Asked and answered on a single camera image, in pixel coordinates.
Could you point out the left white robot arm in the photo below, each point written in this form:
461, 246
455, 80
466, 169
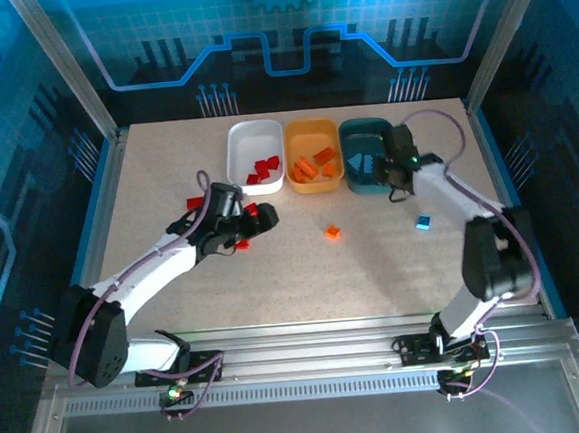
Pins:
144, 278

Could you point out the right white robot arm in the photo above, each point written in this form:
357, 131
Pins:
448, 194

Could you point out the small blue lego brick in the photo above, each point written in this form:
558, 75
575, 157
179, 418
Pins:
424, 222

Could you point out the teal plastic container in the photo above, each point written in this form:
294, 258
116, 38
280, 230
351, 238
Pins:
358, 136

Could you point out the white plastic container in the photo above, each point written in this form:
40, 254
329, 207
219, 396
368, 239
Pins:
249, 144

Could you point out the yellow-orange plastic container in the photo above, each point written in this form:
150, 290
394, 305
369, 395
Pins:
308, 135

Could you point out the small LED circuit board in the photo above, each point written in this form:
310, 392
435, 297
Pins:
174, 393
457, 375

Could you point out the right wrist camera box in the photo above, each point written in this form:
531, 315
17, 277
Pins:
399, 142

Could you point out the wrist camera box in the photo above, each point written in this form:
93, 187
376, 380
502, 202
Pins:
228, 198
399, 142

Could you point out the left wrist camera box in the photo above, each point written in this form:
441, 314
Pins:
228, 198

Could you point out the aluminium table side rail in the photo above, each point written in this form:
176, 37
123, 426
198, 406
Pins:
497, 180
109, 185

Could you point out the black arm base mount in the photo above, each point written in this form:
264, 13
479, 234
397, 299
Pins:
201, 366
413, 349

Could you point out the aluminium mounting rail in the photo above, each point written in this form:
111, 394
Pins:
306, 360

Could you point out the aluminium frame post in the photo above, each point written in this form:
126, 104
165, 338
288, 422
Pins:
505, 29
56, 59

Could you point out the grey metal base plate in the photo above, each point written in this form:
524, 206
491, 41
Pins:
311, 430

